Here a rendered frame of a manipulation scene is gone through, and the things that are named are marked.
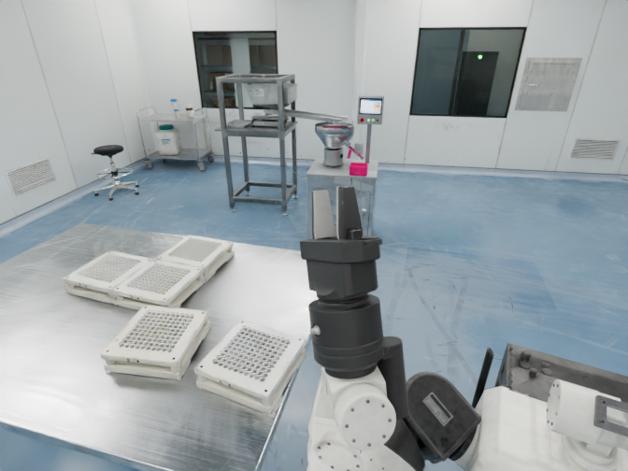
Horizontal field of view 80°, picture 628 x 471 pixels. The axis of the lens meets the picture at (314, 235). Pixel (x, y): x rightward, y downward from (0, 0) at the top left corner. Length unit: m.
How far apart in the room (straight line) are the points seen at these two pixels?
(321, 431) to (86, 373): 0.98
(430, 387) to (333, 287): 0.29
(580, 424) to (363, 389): 0.28
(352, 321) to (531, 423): 0.37
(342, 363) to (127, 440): 0.83
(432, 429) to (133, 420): 0.82
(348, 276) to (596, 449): 0.40
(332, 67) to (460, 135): 2.17
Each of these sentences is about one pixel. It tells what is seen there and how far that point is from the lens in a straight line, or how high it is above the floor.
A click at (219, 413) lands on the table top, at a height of 0.90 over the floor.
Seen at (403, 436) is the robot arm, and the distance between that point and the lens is 0.66.
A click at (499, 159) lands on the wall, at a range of 6.49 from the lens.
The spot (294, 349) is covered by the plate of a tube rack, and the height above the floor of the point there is 0.97.
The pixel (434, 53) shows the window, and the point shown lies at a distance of 6.07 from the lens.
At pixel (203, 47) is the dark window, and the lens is 6.65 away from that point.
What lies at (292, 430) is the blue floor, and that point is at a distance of 2.21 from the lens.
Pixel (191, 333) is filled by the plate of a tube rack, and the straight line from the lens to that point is 1.31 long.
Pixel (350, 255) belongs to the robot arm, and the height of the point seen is 1.59.
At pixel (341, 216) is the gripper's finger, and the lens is 0.42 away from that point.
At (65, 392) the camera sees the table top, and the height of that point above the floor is 0.90.
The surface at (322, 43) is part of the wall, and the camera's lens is 6.11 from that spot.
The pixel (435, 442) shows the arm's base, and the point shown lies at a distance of 0.66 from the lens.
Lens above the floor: 1.80
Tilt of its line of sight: 27 degrees down
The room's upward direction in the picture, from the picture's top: straight up
